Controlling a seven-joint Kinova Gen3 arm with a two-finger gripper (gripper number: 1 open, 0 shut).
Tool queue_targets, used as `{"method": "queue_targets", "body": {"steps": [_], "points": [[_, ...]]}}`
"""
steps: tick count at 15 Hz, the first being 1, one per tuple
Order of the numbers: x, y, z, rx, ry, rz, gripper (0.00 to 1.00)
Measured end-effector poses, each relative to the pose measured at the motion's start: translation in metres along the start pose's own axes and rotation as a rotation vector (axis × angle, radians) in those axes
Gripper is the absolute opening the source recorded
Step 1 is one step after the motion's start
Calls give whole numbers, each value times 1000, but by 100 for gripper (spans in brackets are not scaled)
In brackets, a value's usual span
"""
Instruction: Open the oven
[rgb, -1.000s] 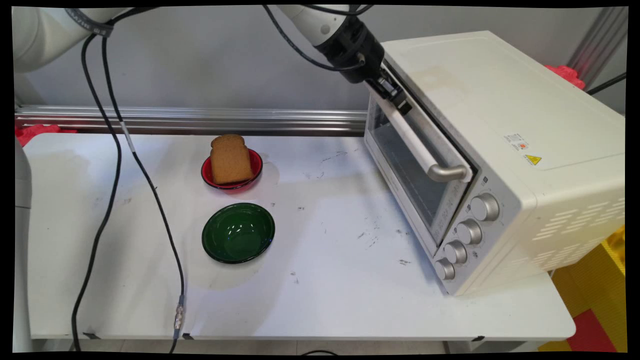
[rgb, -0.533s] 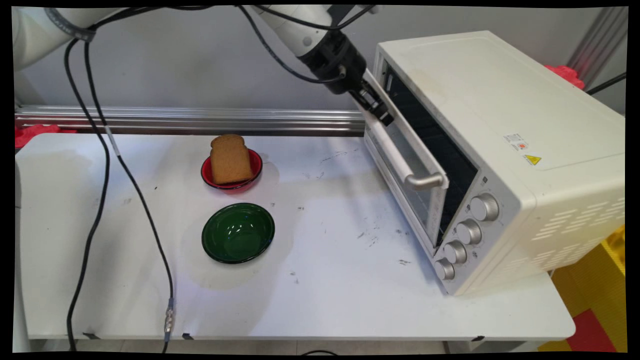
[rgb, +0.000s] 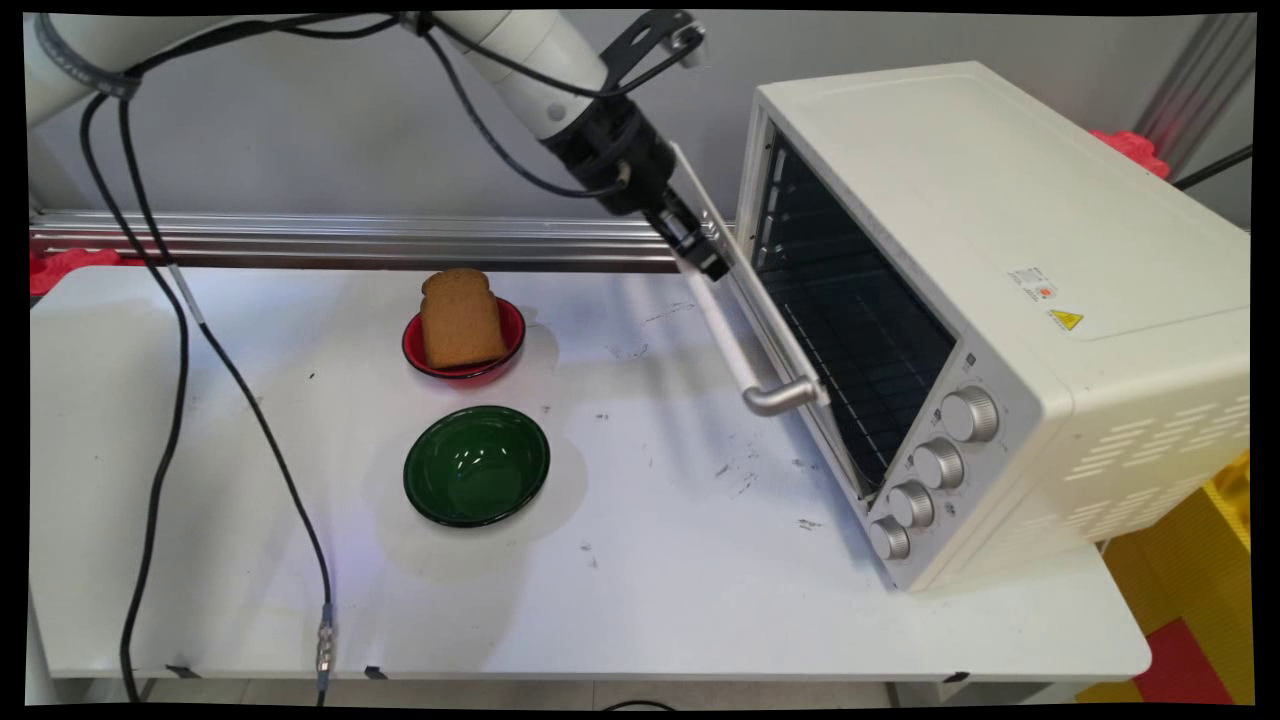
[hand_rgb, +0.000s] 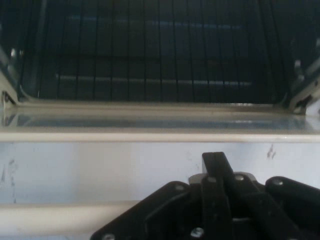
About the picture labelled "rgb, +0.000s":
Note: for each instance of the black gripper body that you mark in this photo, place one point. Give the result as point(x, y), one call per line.
point(615, 150)

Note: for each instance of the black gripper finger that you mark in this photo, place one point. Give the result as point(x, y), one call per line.
point(682, 222)
point(714, 258)

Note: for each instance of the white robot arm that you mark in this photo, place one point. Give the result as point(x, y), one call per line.
point(540, 60)

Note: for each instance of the red bowl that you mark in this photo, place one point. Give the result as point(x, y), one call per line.
point(512, 335)

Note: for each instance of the brown bread slice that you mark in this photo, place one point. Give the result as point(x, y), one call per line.
point(460, 325)

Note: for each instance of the cream toaster oven body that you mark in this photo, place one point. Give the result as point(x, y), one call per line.
point(1000, 230)

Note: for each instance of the large silver oven knob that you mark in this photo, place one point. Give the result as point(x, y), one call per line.
point(970, 415)

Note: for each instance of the green bowl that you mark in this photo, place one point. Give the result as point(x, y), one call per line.
point(477, 466)

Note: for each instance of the white label sticker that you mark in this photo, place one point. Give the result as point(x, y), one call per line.
point(1035, 284)

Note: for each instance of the yellow warning sticker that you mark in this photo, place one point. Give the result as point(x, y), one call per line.
point(1067, 320)

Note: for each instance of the yellow floor mat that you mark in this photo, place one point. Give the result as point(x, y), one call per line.
point(1180, 560)

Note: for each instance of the red plastic clamp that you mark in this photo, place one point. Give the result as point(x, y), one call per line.
point(70, 265)

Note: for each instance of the red floor mat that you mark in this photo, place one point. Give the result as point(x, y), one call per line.
point(1185, 665)

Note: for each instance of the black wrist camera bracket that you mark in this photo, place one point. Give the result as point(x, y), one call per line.
point(650, 45)

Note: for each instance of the aluminium rail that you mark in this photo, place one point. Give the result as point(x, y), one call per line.
point(380, 240)

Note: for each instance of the red plastic bracket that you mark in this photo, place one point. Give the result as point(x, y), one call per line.
point(1135, 152)

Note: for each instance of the aluminium post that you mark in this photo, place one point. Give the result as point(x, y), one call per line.
point(1200, 80)

